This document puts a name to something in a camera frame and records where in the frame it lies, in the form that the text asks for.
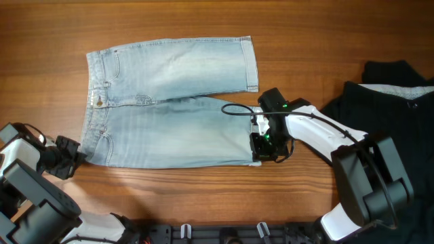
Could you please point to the right white rail clip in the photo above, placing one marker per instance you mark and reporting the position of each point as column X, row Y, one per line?
column 263, row 230

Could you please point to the white rail clip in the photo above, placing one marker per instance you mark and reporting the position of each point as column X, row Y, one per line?
column 185, row 231
column 263, row 230

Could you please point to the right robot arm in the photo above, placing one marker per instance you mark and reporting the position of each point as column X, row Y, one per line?
column 370, row 177

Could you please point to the left white rail clip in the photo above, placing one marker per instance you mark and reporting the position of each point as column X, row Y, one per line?
column 185, row 231

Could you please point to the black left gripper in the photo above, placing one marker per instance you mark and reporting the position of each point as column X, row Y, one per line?
column 78, row 157

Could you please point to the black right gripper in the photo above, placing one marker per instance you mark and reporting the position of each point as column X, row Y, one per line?
column 259, row 146

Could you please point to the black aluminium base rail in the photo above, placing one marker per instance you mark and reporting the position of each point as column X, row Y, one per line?
column 230, row 234

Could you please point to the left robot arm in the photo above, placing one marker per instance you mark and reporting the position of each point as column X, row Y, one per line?
column 33, row 210

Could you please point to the light blue denim shorts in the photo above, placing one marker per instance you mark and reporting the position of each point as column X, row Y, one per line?
column 154, row 104

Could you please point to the black garment pile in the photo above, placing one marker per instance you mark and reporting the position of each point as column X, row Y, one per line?
column 392, row 97

